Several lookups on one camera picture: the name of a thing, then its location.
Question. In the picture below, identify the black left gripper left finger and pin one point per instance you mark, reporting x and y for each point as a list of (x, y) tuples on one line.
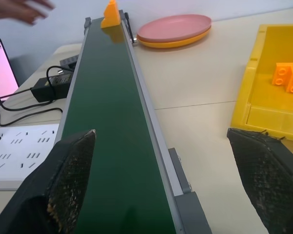
[(63, 175)]

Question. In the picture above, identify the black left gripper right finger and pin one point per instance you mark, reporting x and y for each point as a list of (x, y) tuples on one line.
[(266, 175)]

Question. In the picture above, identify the green conveyor belt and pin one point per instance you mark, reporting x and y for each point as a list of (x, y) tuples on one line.
[(117, 122)]

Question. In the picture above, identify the person's hand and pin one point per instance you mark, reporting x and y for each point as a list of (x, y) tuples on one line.
[(22, 9)]

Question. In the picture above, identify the white power strip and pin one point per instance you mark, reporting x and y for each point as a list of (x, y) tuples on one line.
[(22, 156)]

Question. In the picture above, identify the black power adapter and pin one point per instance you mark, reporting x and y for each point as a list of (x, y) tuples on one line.
[(51, 86)]

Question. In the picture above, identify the yellow plastic bin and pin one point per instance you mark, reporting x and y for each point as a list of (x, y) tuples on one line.
[(273, 80)]

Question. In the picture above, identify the grey control box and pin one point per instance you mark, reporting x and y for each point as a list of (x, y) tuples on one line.
[(69, 62)]

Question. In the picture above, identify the laptop with pink screen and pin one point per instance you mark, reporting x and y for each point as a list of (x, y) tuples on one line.
[(1, 70)]

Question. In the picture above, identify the yellow plate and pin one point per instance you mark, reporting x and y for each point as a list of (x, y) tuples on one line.
[(172, 41)]

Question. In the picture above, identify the orange toy block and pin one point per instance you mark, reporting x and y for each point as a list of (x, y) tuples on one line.
[(110, 15)]

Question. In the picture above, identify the pink plate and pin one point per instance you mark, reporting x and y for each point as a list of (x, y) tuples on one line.
[(174, 27)]

